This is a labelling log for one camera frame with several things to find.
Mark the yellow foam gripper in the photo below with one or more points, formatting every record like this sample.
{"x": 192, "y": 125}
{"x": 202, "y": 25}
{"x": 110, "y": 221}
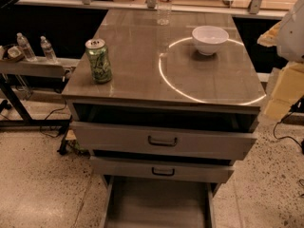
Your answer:
{"x": 293, "y": 35}

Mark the grey drawer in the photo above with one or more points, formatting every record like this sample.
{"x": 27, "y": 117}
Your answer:
{"x": 163, "y": 170}
{"x": 148, "y": 203}
{"x": 165, "y": 132}

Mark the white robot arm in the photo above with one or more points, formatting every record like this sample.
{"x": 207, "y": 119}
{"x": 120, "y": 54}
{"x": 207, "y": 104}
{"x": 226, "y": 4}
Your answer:
{"x": 295, "y": 16}

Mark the grey drawer cabinet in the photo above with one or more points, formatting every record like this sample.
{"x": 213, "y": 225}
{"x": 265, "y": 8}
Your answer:
{"x": 159, "y": 67}

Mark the white ceramic bowl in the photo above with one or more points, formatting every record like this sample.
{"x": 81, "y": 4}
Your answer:
{"x": 209, "y": 39}

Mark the clear bottle on cabinet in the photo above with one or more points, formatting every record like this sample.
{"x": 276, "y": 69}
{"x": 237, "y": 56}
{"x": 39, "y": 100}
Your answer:
{"x": 163, "y": 11}

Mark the green soda can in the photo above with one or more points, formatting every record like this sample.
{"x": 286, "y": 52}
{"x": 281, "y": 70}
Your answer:
{"x": 97, "y": 54}

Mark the right plastic water bottle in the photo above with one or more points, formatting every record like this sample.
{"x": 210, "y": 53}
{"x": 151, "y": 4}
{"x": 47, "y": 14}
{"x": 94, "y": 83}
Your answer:
{"x": 48, "y": 50}

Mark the plastic water bottle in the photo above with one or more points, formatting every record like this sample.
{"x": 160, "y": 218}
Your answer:
{"x": 48, "y": 50}
{"x": 24, "y": 44}

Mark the left plastic water bottle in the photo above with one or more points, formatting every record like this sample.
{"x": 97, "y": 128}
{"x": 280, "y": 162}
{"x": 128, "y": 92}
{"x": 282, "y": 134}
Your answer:
{"x": 24, "y": 44}

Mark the small round dish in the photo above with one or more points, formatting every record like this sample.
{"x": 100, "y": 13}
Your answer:
{"x": 11, "y": 53}

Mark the grey back shelf rail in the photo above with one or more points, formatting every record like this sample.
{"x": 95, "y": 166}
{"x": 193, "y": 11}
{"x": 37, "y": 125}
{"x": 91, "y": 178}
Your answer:
{"x": 152, "y": 0}

